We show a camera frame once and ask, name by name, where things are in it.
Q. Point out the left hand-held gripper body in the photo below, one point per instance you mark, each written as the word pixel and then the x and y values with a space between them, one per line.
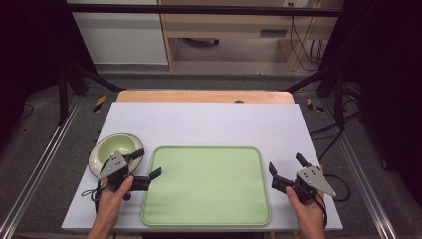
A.
pixel 114 165

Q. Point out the green bowl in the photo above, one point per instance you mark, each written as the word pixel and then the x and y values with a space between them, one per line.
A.
pixel 114 148
pixel 94 162

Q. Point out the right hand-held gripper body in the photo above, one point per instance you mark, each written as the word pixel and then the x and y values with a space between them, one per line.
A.
pixel 313 179

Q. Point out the grey label plate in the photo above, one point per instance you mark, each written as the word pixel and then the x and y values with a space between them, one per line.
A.
pixel 273 33

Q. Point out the person's left hand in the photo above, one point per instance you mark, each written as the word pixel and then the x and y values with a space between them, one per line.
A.
pixel 112 199

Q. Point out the black metal stand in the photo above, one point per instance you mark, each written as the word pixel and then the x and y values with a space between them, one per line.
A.
pixel 63 96
pixel 338 99

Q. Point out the white cabinet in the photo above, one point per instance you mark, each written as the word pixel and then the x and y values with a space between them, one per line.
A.
pixel 122 36

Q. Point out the person's right hand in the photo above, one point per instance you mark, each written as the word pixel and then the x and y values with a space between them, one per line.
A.
pixel 307 209

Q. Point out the green tray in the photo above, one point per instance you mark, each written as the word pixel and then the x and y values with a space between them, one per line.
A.
pixel 207 186

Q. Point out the aluminium rail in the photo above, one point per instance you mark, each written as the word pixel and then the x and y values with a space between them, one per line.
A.
pixel 361 179
pixel 36 166

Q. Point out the yellow black tape strip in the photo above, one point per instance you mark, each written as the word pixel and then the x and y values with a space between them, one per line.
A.
pixel 312 105
pixel 99 103

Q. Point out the black curtain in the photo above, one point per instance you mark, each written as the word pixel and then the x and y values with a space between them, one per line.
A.
pixel 30 49
pixel 388 83

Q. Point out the black horizontal bar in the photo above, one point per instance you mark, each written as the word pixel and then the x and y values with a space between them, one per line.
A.
pixel 199 9

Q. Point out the wooden desk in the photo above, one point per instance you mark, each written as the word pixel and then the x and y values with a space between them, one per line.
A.
pixel 232 25

